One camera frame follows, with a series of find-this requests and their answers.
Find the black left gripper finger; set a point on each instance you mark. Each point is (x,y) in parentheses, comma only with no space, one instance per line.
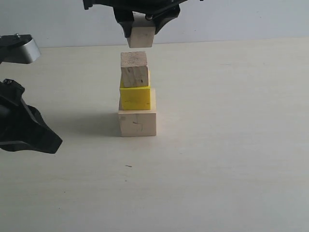
(21,125)

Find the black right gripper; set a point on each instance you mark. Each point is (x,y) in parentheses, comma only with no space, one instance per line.
(160,12)

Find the medium small wooden cube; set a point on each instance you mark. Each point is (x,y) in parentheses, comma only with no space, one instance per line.
(134,69)

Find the yellow cube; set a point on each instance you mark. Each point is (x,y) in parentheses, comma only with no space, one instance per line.
(135,98)

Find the large light wooden cube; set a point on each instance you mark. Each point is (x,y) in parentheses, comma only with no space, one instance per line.
(138,123)

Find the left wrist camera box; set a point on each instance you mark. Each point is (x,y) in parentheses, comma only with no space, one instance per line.
(18,48)

